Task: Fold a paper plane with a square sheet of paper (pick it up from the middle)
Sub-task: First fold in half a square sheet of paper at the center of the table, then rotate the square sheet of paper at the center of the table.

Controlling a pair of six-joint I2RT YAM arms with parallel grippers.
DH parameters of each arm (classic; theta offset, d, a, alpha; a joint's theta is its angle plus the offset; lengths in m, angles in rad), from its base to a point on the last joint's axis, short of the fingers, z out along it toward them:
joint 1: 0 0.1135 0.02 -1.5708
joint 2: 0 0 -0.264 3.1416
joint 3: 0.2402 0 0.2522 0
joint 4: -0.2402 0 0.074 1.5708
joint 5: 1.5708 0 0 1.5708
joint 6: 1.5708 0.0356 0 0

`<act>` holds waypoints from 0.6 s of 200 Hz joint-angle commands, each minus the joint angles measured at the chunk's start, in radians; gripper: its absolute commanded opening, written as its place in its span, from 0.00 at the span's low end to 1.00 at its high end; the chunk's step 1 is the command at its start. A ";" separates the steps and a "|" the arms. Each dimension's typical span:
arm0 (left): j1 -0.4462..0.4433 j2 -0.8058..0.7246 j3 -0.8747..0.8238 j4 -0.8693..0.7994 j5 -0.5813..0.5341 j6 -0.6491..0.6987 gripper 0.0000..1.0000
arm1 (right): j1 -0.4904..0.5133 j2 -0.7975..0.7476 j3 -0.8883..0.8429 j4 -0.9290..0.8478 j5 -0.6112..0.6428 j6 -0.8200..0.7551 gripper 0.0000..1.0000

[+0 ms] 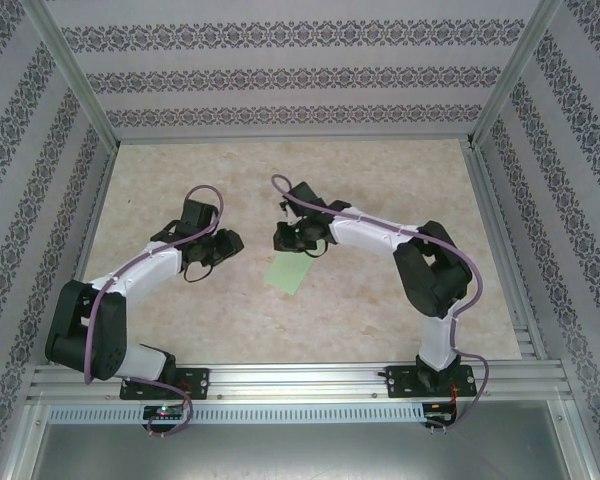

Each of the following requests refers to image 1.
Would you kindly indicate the aluminium frame post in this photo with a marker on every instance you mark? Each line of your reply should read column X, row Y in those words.
column 517, row 65
column 69, row 65

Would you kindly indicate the grey sheet metal panel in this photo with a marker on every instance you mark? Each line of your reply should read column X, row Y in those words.
column 300, row 450

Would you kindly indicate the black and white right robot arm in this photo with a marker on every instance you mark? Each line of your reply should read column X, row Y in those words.
column 365, row 232

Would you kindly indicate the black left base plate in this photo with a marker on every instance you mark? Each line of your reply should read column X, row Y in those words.
column 200, row 382

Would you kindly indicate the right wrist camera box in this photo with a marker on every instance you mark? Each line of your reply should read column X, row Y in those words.
column 282, row 206

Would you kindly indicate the light green paper sheet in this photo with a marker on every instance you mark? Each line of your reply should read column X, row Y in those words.
column 287, row 275

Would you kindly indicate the aluminium side rail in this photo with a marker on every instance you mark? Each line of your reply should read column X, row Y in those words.
column 497, row 225
column 91, row 225

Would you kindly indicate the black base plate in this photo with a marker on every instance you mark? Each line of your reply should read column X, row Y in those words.
column 397, row 382
column 200, row 382

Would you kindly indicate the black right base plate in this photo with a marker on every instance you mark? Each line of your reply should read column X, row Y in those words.
column 397, row 382

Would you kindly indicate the aluminium mounting beam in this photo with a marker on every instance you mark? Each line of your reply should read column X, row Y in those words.
column 300, row 380

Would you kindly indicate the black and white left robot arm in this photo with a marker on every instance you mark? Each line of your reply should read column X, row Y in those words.
column 145, row 265

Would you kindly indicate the aluminium cross rail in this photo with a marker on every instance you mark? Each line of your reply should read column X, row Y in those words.
column 295, row 138

